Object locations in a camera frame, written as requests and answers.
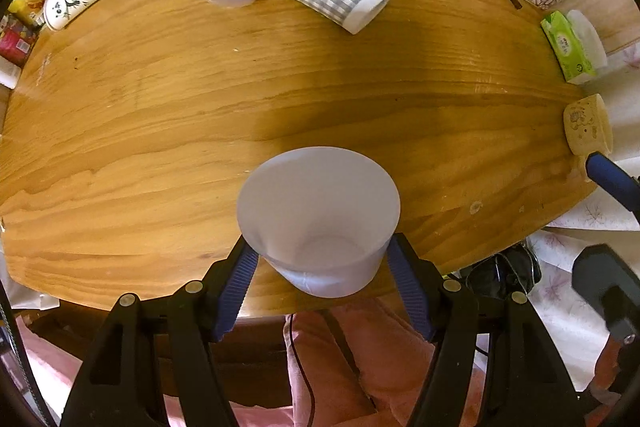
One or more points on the translucent white plastic cup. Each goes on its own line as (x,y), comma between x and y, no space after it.
(320,202)

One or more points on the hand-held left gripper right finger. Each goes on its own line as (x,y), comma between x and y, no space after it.
(411,287)

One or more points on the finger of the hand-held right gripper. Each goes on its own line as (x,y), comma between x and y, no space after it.
(607,177)

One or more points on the green tissue pack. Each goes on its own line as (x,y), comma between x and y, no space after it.
(567,44)

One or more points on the beige printed cup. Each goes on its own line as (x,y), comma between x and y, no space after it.
(587,124)

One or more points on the white panda print mug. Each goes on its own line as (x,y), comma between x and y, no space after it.
(67,2)

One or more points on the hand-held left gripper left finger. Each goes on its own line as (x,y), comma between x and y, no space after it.
(235,287)

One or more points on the red snack box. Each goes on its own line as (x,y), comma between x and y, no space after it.
(16,41)

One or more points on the pink pants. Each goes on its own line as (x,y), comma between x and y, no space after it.
(370,357)

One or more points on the black bag under table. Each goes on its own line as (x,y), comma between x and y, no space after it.
(502,269)

